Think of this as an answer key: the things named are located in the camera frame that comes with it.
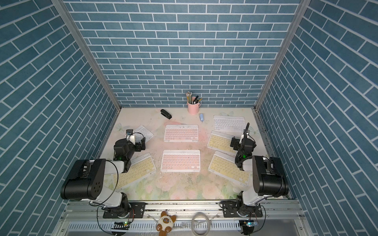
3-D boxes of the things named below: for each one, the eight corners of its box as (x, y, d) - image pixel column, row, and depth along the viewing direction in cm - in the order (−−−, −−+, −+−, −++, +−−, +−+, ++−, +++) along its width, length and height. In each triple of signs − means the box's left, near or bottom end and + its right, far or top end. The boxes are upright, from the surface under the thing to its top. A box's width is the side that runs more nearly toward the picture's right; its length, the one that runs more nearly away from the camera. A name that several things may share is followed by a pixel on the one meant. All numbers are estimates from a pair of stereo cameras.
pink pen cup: (190, 116, 118) (190, 107, 110) (185, 108, 124) (185, 99, 116) (200, 113, 120) (200, 104, 112) (195, 105, 126) (195, 96, 119)
